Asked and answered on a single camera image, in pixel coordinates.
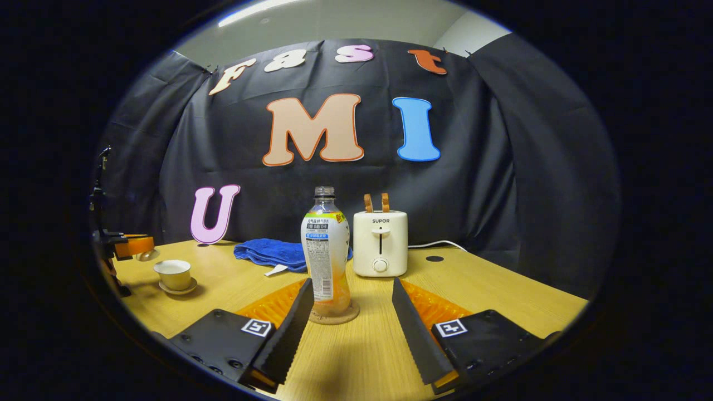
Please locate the blue towel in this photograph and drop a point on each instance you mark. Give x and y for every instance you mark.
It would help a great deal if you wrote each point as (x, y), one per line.
(267, 252)

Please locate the cream ceramic teacup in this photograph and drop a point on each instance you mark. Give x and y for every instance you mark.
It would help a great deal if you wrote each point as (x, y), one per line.
(174, 277)

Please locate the white toaster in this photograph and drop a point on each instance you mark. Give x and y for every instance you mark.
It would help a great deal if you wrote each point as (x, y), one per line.
(380, 239)

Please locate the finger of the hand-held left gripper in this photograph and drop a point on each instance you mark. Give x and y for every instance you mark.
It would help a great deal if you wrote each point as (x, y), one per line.
(136, 246)

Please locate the black backdrop cloth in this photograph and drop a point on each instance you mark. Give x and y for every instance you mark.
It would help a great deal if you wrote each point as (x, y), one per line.
(473, 184)

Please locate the toast slice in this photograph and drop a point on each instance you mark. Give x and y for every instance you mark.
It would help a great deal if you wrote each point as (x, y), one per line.
(368, 203)
(385, 203)

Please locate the cream teacup lid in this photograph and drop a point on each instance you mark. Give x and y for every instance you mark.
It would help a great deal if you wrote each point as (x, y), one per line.
(148, 255)

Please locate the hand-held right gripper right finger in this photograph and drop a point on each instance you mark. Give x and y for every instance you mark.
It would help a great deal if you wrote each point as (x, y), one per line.
(420, 340)

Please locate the round cork coaster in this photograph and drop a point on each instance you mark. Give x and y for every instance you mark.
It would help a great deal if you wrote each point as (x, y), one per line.
(348, 316)

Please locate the clear water bottle printed label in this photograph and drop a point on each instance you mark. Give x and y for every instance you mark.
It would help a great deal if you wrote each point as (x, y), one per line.
(326, 250)

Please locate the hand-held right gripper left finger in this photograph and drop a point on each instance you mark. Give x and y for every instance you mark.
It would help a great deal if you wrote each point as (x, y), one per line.
(284, 340)

